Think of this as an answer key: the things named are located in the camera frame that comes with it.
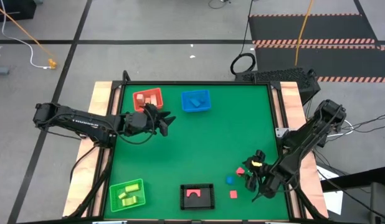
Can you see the black slotted plastic basket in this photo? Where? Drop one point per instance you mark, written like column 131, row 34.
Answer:
column 197, row 203

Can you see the yellow-green block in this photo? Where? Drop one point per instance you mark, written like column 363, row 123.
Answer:
column 129, row 201
column 122, row 195
column 132, row 188

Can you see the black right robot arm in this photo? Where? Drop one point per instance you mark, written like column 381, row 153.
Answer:
column 304, row 140

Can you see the black beam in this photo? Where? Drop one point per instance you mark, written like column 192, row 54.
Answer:
column 354, row 179

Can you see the blue round block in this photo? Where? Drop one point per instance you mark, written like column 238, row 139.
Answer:
column 230, row 180

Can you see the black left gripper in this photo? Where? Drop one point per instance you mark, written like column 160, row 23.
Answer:
column 139, row 123

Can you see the black box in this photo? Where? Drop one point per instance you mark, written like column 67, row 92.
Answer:
column 12, row 9

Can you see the blue plastic basket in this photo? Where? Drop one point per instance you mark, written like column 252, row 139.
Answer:
column 185, row 107

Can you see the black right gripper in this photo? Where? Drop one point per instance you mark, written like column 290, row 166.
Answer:
column 268, row 182

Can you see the red pentagon block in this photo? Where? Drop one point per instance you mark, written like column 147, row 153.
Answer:
column 240, row 171

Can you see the wooden table board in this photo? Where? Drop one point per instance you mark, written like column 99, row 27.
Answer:
column 100, row 93
column 290, row 102

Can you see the silver metal bracket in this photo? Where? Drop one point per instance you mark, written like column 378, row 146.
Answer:
column 280, row 132

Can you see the white paper sheet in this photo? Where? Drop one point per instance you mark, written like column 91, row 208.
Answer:
column 334, row 202

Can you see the yellow block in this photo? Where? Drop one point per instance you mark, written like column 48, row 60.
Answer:
column 256, row 163

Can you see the pale orange block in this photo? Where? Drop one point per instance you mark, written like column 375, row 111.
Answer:
column 140, row 98
column 147, row 100
column 153, row 99

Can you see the green table mat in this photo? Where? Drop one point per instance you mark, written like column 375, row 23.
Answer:
column 195, row 149

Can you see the black hazard-striped floor mat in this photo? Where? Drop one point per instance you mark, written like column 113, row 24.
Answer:
column 335, row 60
column 320, row 28

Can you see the grey flat object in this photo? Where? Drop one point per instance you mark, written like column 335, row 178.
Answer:
column 0, row 70

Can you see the green plastic basket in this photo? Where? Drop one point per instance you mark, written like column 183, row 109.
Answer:
column 115, row 202

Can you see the red cube block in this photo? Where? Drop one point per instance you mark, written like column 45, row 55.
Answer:
column 233, row 194

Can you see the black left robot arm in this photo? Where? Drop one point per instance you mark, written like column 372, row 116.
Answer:
column 86, row 123

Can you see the red plastic basket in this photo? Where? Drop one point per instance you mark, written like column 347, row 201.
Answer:
column 136, row 107

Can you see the red arch block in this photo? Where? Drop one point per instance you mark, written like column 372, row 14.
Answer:
column 189, row 193

